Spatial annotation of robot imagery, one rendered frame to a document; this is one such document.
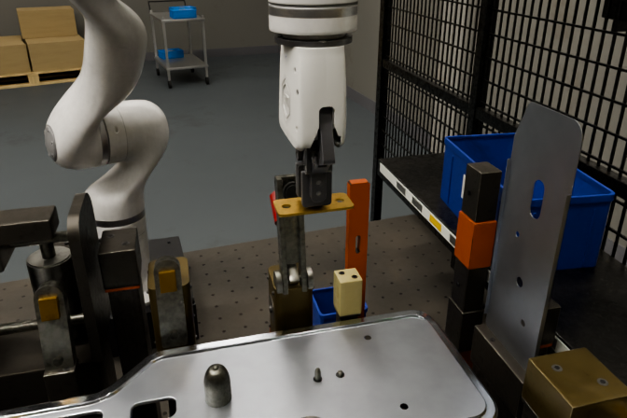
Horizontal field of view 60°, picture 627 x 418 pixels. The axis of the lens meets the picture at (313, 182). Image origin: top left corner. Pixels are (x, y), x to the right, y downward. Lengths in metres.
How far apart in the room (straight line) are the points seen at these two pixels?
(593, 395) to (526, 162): 0.27
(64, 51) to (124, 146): 6.13
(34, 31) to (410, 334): 7.06
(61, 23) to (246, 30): 2.52
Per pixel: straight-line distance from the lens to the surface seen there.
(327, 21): 0.50
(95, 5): 0.90
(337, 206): 0.59
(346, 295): 0.81
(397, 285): 1.46
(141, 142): 1.14
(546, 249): 0.71
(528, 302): 0.76
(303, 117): 0.51
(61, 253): 0.87
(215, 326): 1.33
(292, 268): 0.81
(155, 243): 1.49
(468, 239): 0.90
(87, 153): 1.10
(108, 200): 1.17
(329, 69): 0.50
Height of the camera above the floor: 1.51
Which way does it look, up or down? 24 degrees down
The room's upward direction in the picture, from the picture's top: straight up
